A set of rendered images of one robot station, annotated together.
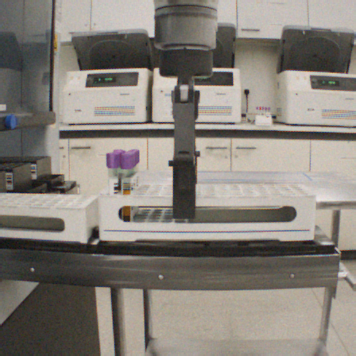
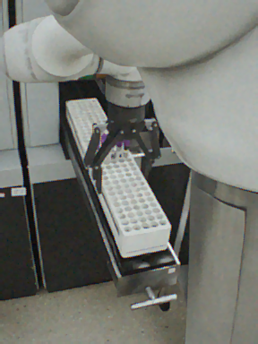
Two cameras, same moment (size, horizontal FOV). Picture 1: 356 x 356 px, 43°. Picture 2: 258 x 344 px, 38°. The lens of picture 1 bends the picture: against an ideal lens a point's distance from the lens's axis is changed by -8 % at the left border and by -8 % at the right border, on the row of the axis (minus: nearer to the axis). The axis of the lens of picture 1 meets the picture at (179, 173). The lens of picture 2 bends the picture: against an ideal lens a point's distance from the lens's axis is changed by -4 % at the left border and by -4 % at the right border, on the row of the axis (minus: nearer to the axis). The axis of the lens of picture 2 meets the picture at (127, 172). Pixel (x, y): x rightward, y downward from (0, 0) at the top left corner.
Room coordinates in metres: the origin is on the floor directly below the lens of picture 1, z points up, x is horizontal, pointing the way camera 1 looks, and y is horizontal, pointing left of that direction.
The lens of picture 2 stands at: (0.40, -0.66, 1.43)
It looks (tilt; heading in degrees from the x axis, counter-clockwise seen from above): 37 degrees down; 66
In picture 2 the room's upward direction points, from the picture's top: 5 degrees clockwise
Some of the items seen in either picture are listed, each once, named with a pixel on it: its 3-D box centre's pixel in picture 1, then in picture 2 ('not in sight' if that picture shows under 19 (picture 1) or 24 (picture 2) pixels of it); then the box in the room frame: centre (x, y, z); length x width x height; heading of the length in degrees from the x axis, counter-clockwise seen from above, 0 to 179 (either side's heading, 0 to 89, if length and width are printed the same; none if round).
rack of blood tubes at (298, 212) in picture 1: (207, 211); (124, 196); (0.67, -0.04, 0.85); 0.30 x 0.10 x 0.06; 87
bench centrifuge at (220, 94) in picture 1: (196, 72); not in sight; (3.27, -0.12, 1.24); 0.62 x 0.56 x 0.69; 178
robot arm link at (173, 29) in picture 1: (185, 32); (128, 87); (0.67, -0.01, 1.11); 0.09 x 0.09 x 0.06
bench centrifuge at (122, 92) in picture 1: (112, 77); not in sight; (3.30, 0.47, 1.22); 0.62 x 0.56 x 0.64; 175
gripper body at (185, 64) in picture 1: (186, 82); (125, 119); (0.67, -0.01, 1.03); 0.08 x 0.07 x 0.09; 177
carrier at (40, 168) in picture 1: (40, 170); not in sight; (1.14, 0.35, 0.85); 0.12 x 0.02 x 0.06; 176
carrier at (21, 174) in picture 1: (19, 179); not in sight; (0.99, 0.36, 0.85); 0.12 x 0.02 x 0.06; 177
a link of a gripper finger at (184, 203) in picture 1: (183, 191); (98, 177); (0.62, -0.01, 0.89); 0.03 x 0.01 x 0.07; 87
